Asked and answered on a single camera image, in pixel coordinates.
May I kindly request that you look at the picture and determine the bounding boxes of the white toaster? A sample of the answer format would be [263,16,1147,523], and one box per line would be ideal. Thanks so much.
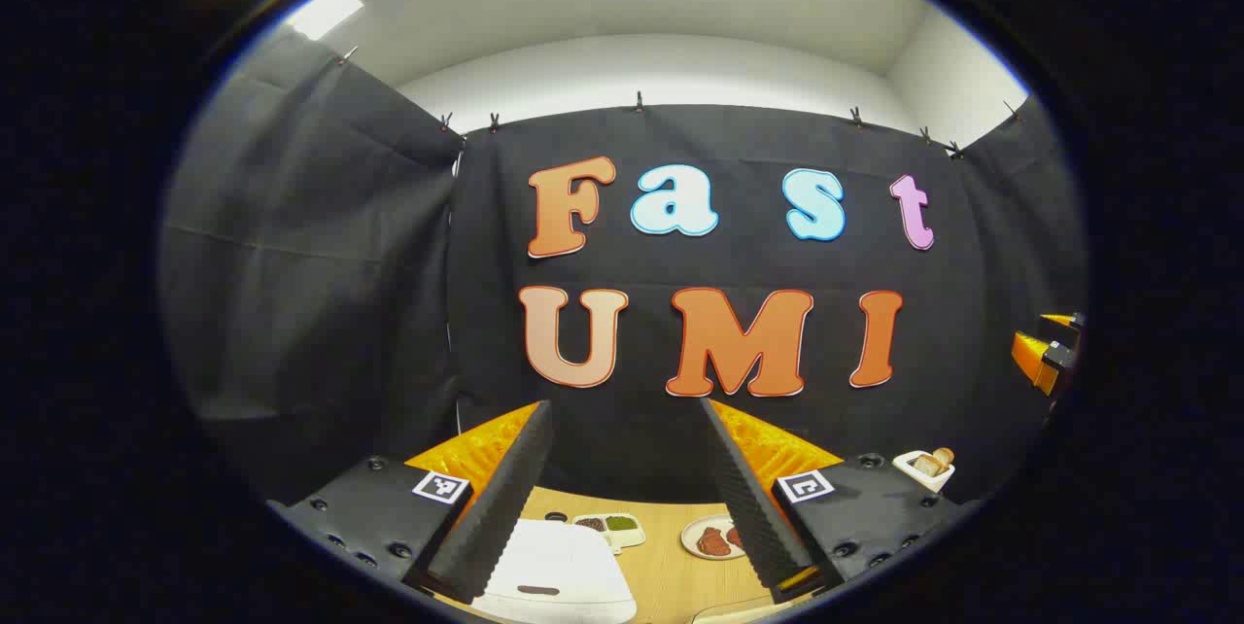
[892,449,956,494]

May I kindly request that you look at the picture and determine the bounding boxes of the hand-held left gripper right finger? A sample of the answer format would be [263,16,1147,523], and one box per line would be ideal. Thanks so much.
[700,398,978,604]

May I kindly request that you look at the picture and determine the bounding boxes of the white round plate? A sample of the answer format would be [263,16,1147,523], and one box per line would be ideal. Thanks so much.
[680,515,747,561]

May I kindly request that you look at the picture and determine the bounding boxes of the black backdrop cloth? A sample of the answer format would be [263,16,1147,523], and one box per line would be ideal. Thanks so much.
[160,26,1088,508]

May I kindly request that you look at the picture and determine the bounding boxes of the white divided condiment dish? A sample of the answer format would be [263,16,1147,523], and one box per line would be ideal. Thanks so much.
[571,513,646,552]

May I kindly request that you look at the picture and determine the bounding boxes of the ceiling light panel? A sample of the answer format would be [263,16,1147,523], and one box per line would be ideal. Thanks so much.
[287,0,365,40]

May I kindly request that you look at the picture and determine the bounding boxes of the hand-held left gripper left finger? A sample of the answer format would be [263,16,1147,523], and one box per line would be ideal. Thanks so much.
[267,400,555,604]

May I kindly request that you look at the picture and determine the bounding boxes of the white rice cooker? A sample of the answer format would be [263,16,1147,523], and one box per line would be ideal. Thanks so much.
[471,519,638,624]

